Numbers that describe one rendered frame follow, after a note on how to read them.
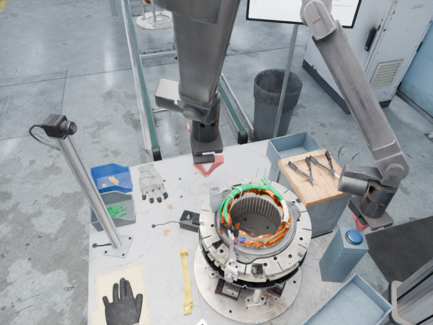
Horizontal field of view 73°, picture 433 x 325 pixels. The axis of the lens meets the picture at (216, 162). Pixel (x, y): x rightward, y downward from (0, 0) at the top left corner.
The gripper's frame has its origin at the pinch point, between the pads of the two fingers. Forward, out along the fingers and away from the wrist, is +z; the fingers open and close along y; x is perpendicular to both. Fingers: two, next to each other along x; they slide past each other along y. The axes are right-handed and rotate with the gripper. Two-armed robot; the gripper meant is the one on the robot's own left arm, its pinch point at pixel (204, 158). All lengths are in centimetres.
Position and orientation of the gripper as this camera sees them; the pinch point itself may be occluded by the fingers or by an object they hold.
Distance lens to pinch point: 72.4
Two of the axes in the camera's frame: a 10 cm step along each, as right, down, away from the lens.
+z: -0.5, 6.2, 7.8
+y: 1.7, 7.8, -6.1
